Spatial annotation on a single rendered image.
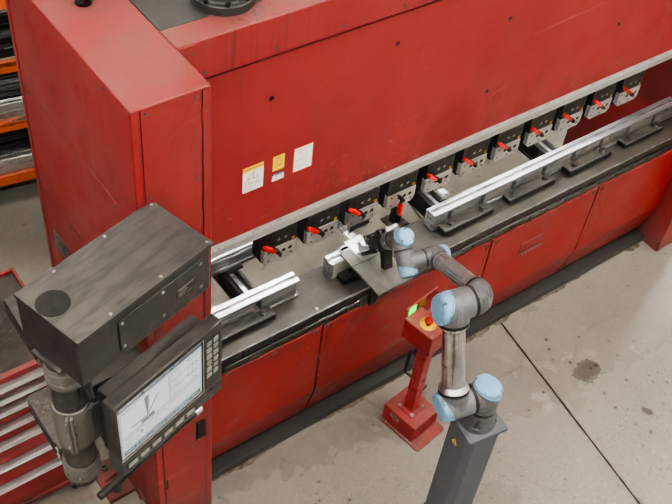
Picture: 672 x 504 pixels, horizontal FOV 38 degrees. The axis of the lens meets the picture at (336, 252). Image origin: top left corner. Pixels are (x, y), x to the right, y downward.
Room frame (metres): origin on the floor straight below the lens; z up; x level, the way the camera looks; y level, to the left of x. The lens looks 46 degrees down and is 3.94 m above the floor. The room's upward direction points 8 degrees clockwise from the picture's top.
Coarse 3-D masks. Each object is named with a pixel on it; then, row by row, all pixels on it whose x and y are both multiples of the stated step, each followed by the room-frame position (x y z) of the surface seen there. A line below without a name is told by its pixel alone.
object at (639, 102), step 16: (656, 80) 4.44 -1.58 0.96; (640, 96) 4.49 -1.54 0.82; (656, 96) 4.42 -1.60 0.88; (608, 112) 4.60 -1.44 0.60; (624, 112) 4.53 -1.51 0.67; (576, 128) 4.73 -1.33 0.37; (592, 128) 4.65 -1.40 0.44; (656, 208) 4.22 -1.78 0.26; (656, 224) 4.19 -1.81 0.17; (656, 240) 4.16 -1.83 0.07
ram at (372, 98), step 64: (448, 0) 3.02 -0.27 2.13; (512, 0) 3.24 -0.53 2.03; (576, 0) 3.50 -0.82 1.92; (640, 0) 3.79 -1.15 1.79; (256, 64) 2.50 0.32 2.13; (320, 64) 2.66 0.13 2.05; (384, 64) 2.85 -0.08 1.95; (448, 64) 3.06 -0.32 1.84; (512, 64) 3.31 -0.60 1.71; (576, 64) 3.59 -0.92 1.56; (256, 128) 2.50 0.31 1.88; (320, 128) 2.68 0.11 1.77; (384, 128) 2.88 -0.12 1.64; (448, 128) 3.12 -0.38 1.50; (256, 192) 2.51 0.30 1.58; (320, 192) 2.70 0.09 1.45
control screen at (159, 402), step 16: (192, 352) 1.79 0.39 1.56; (176, 368) 1.74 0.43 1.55; (192, 368) 1.79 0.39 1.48; (160, 384) 1.68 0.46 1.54; (176, 384) 1.73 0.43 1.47; (192, 384) 1.79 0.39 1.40; (144, 400) 1.63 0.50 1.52; (160, 400) 1.68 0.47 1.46; (176, 400) 1.73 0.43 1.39; (128, 416) 1.57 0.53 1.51; (144, 416) 1.62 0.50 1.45; (160, 416) 1.67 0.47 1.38; (128, 432) 1.57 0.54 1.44; (144, 432) 1.62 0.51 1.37; (128, 448) 1.56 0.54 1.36
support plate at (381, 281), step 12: (348, 252) 2.84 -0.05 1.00; (360, 264) 2.78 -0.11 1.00; (372, 264) 2.79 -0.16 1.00; (396, 264) 2.81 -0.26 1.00; (360, 276) 2.72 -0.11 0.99; (372, 276) 2.72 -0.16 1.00; (384, 276) 2.73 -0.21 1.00; (396, 276) 2.74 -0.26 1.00; (372, 288) 2.66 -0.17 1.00; (384, 288) 2.67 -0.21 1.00
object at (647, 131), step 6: (648, 126) 4.11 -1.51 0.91; (660, 126) 4.12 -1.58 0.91; (636, 132) 4.04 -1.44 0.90; (642, 132) 4.05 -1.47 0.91; (648, 132) 4.06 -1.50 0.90; (654, 132) 4.08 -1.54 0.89; (624, 138) 3.98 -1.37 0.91; (636, 138) 4.00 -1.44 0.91; (642, 138) 4.02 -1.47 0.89; (618, 144) 3.96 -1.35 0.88; (624, 144) 3.94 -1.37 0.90; (630, 144) 3.96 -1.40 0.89
